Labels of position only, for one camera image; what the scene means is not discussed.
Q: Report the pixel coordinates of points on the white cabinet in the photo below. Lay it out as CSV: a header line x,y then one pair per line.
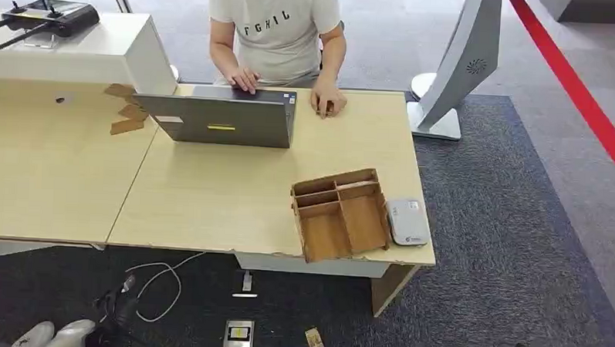
x,y
112,53

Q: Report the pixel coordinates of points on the person's right hand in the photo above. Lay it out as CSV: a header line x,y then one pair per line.
x,y
244,79

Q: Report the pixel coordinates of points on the brown cardboard scraps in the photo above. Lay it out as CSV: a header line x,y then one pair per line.
x,y
128,116

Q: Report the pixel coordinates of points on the wooden compartment box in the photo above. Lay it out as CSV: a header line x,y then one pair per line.
x,y
339,219

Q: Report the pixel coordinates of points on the clear acrylic stand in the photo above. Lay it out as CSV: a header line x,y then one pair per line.
x,y
40,41

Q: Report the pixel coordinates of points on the white metal bracket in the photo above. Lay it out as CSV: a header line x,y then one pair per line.
x,y
245,286

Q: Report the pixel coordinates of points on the white shoe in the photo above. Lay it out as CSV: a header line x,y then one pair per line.
x,y
33,336
71,334

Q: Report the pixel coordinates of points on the white slanted kiosk stand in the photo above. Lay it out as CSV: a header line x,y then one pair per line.
x,y
460,60

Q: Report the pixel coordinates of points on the round white stanchion base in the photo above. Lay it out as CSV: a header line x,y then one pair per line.
x,y
421,85

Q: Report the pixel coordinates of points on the black remote controller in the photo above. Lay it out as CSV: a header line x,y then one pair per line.
x,y
52,16

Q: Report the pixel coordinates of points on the person's hand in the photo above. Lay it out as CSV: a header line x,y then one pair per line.
x,y
328,99
244,79

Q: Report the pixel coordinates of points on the small brown card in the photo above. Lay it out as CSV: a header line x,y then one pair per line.
x,y
314,340

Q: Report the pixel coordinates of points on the dark grey carpet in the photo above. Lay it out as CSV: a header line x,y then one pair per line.
x,y
489,240

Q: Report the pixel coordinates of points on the grey laptop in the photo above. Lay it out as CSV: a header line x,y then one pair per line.
x,y
227,119

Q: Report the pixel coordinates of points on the small silver screen device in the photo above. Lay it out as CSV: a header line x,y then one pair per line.
x,y
238,335

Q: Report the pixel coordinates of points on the person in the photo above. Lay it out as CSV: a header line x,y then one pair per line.
x,y
276,33

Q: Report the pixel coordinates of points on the black power adapter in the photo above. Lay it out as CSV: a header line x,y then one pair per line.
x,y
119,304

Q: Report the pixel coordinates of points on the white card reader device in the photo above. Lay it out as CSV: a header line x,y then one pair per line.
x,y
407,223

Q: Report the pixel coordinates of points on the wooden desk leg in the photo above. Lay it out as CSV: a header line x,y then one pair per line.
x,y
390,287

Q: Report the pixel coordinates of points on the person's left hand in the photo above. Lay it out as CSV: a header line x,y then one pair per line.
x,y
328,99

